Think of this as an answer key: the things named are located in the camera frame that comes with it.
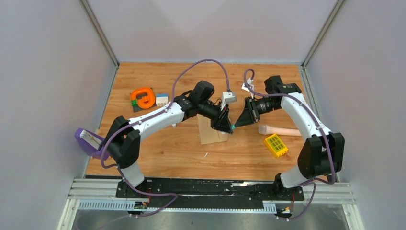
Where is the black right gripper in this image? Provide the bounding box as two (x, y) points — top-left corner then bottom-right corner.
(236, 96), (282, 128)

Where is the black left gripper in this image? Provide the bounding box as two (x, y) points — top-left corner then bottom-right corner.
(199, 101), (234, 136)

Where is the tan paper envelope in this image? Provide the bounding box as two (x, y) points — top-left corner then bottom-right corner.
(197, 115), (228, 145)

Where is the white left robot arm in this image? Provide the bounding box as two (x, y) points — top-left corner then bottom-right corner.
(98, 80), (237, 198)

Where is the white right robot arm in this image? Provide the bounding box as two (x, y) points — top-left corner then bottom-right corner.
(234, 76), (345, 200)

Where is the pink toy microphone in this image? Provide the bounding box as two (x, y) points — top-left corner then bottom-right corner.
(258, 125), (302, 137)

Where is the yellow building block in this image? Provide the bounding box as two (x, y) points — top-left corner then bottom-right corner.
(263, 134), (288, 158)

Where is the white and blue building block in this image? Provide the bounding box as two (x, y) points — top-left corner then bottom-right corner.
(155, 93), (169, 107)

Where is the orange curved toy track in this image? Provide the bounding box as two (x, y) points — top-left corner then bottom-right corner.
(130, 87), (156, 109)

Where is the dark grey building plate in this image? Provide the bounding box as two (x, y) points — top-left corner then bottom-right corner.
(132, 105), (143, 113)

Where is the purple box with card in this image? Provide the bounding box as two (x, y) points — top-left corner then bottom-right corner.
(74, 128), (104, 160)

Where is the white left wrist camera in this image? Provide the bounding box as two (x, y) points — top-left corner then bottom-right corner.
(221, 92), (237, 109)

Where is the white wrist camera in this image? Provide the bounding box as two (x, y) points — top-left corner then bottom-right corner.
(221, 92), (237, 109)
(241, 78), (255, 93)

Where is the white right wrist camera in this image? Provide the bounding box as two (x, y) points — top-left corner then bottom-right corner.
(241, 78), (255, 93)

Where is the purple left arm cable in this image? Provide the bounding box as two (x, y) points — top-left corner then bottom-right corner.
(100, 58), (231, 219)

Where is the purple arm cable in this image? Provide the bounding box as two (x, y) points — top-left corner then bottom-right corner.
(243, 69), (337, 221)
(100, 58), (231, 219)

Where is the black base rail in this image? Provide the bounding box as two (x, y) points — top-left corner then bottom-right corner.
(115, 177), (304, 210)

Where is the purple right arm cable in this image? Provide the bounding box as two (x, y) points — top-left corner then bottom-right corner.
(243, 69), (337, 221)

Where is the white slotted cable duct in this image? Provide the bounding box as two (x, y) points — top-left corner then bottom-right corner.
(78, 200), (277, 214)

